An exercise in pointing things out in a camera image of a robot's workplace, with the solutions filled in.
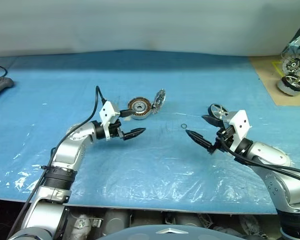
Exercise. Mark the blue plastic table mat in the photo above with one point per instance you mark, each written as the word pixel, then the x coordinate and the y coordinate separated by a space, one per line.
pixel 150 162

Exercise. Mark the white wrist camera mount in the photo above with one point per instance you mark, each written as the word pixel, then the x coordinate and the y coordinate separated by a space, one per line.
pixel 241 122
pixel 107 111

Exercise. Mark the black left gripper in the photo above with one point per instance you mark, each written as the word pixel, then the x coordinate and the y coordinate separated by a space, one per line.
pixel 113 130

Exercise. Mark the black handheld remote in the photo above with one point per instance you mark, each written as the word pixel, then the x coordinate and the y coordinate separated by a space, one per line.
pixel 2 83

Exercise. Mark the silver motor end cover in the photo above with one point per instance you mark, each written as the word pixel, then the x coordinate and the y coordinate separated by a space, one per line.
pixel 159 100

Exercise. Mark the silver spoked motor rotor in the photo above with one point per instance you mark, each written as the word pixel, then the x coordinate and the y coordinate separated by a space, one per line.
pixel 218 110

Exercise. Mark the motor housing with copper windings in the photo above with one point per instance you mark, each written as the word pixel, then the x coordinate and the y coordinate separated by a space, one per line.
pixel 142 110

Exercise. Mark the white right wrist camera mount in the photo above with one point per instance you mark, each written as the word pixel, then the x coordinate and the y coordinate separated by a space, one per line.
pixel 241 122

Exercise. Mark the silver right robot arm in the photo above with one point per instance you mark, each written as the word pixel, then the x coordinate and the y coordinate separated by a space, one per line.
pixel 270 152

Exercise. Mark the grey robot torso shell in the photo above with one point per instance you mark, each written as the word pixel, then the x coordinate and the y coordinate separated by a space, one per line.
pixel 165 233

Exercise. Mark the silver motor with spoked rotor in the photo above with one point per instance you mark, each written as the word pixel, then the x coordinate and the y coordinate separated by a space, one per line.
pixel 287 90

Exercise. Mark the grey rounded shape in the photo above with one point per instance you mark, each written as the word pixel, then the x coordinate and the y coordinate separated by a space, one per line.
pixel 81 226
pixel 116 221
pixel 187 220

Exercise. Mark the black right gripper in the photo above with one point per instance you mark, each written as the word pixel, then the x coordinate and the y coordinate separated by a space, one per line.
pixel 225 138

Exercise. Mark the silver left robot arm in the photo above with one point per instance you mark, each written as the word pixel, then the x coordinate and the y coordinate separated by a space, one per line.
pixel 67 150

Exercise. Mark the brown cardboard sheet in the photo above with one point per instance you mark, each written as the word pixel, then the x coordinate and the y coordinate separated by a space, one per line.
pixel 267 80

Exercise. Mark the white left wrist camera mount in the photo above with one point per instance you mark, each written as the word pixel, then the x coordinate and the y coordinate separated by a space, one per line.
pixel 107 111

